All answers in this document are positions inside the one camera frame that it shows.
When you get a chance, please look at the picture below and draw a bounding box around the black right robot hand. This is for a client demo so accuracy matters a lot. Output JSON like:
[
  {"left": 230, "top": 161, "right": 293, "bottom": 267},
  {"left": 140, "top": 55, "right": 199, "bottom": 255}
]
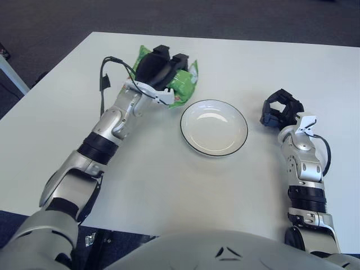
[{"left": 259, "top": 88, "right": 320, "bottom": 135}]

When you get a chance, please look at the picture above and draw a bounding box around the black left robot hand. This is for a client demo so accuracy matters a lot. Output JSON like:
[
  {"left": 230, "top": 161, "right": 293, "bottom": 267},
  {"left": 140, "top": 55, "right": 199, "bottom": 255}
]
[{"left": 123, "top": 44, "right": 189, "bottom": 106}]

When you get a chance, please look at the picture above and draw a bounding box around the green snack bag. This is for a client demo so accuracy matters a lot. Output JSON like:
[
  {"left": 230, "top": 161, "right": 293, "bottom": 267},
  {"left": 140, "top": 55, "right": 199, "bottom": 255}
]
[{"left": 120, "top": 44, "right": 200, "bottom": 110}]

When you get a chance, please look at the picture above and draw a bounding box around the white plate with black rim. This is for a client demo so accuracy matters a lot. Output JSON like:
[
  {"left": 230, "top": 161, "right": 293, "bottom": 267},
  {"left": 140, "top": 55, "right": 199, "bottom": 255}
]
[{"left": 180, "top": 99, "right": 249, "bottom": 158}]

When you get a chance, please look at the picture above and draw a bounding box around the white side table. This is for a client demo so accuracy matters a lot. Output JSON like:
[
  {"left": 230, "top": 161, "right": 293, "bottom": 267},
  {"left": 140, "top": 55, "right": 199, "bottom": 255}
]
[{"left": 0, "top": 53, "right": 30, "bottom": 96}]

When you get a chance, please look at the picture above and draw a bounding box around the black box under side table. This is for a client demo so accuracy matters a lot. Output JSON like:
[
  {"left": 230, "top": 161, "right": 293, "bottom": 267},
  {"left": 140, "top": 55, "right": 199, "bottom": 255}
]
[{"left": 0, "top": 42, "right": 11, "bottom": 60}]

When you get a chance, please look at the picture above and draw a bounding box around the grey robot torso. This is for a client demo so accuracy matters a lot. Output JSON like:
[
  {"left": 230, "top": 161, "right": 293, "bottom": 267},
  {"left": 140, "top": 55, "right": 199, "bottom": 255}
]
[{"left": 106, "top": 229, "right": 338, "bottom": 270}]

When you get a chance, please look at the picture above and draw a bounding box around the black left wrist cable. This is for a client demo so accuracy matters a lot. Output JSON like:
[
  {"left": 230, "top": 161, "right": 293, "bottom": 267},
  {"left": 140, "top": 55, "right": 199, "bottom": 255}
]
[{"left": 98, "top": 56, "right": 136, "bottom": 115}]

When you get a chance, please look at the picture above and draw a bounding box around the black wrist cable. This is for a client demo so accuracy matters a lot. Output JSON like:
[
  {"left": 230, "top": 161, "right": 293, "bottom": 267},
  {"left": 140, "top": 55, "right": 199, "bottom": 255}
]
[
  {"left": 312, "top": 134, "right": 331, "bottom": 177},
  {"left": 98, "top": 56, "right": 136, "bottom": 115}
]

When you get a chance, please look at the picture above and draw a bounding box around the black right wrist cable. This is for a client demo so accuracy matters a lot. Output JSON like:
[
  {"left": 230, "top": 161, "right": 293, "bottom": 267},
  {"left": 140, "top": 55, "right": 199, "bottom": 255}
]
[{"left": 312, "top": 134, "right": 331, "bottom": 177}]

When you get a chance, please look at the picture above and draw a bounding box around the black frame with metal clip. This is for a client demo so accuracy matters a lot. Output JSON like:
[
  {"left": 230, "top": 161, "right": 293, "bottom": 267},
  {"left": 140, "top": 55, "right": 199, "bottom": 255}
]
[{"left": 84, "top": 226, "right": 158, "bottom": 254}]

